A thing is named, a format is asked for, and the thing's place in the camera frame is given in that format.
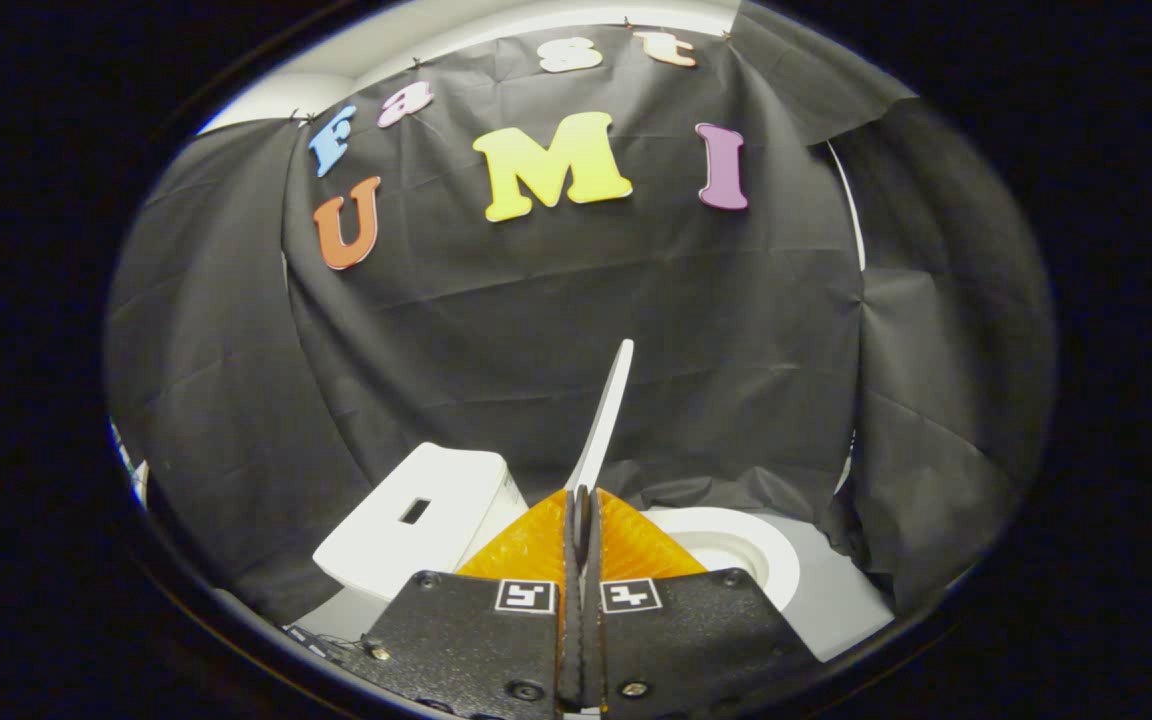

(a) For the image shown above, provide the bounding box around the white ceramic toilet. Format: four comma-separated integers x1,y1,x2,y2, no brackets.
296,443,803,641

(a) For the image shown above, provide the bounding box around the black backdrop cloth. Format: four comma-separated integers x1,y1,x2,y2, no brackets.
104,5,1055,626

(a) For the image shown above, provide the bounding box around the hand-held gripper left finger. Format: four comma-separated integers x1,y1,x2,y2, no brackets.
361,487,583,713

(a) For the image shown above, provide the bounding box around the white toilet lid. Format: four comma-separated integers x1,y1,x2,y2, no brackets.
566,338,636,497

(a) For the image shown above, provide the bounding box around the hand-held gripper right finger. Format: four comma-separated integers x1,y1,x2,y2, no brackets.
581,487,823,713

